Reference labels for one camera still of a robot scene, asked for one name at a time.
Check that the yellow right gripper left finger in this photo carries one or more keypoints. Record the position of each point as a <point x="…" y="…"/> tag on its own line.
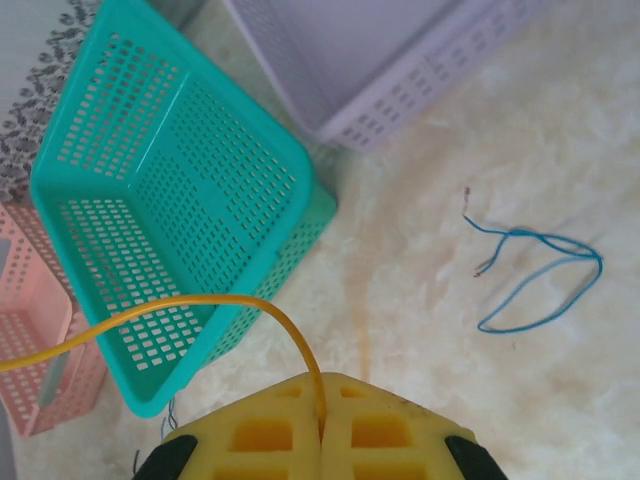
<point x="260" y="450"/>

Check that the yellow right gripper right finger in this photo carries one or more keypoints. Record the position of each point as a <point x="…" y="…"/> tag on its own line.
<point x="400" y="440"/>

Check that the pink plastic basket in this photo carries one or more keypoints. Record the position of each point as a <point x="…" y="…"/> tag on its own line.
<point x="30" y="310"/>

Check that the teal plastic basket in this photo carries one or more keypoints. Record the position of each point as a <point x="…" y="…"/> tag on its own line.
<point x="297" y="165"/>

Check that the lavender plastic basket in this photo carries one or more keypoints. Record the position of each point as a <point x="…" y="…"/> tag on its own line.
<point x="325" y="50"/>

